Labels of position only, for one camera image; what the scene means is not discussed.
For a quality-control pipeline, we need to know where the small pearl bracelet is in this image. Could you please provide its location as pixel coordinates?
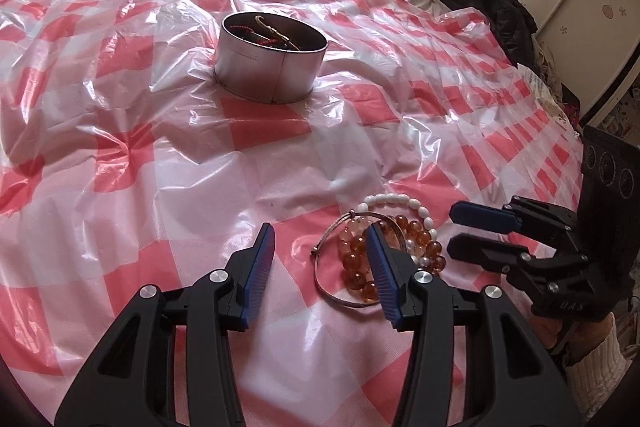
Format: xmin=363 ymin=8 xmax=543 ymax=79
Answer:
xmin=402 ymin=237 xmax=433 ymax=269

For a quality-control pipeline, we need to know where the red cord bracelet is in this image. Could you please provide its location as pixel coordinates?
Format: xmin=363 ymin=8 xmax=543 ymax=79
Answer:
xmin=231 ymin=24 xmax=287 ymax=52

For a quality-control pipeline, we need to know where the silver bangle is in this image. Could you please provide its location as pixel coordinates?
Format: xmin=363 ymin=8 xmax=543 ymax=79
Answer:
xmin=310 ymin=212 xmax=402 ymax=309

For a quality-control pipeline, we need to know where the person's right forearm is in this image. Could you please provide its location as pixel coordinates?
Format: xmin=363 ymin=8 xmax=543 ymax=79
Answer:
xmin=564 ymin=321 xmax=630 ymax=404

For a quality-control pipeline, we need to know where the black garment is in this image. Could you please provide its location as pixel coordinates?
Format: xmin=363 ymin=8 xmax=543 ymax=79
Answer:
xmin=467 ymin=0 xmax=539 ymax=68

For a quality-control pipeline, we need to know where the pile of clothes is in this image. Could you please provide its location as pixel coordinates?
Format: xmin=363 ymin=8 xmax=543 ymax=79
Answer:
xmin=520 ymin=42 xmax=587 ymax=128

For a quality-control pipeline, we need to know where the white bead bracelet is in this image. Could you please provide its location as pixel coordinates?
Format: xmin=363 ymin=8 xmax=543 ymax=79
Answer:
xmin=356 ymin=193 xmax=436 ymax=234

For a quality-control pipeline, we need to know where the gold bangle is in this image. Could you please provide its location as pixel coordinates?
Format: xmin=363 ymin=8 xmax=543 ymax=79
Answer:
xmin=254 ymin=14 xmax=304 ymax=54

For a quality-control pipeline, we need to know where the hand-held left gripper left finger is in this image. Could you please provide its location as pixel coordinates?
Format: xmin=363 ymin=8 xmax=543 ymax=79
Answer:
xmin=54 ymin=222 xmax=277 ymax=427

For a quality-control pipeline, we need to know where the red checkered plastic sheet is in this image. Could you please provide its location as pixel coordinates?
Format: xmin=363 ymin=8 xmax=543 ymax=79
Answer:
xmin=0 ymin=0 xmax=587 ymax=427

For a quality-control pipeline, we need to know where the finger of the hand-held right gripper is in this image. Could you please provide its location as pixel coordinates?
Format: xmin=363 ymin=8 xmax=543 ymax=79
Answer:
xmin=446 ymin=234 xmax=539 ymax=281
xmin=449 ymin=197 xmax=580 ymax=238

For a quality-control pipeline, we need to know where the amber bead bracelet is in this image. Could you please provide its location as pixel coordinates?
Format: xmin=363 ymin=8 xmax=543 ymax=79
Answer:
xmin=337 ymin=214 xmax=447 ymax=306

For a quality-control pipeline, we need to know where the round metal tin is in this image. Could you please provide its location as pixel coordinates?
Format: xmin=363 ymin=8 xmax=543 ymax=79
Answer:
xmin=214 ymin=11 xmax=328 ymax=104

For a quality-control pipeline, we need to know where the person's right hand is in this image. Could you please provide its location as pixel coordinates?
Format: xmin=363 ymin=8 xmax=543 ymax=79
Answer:
xmin=542 ymin=312 xmax=616 ymax=356

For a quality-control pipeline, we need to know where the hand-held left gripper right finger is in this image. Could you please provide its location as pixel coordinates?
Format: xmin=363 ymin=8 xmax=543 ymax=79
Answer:
xmin=365 ymin=226 xmax=583 ymax=427

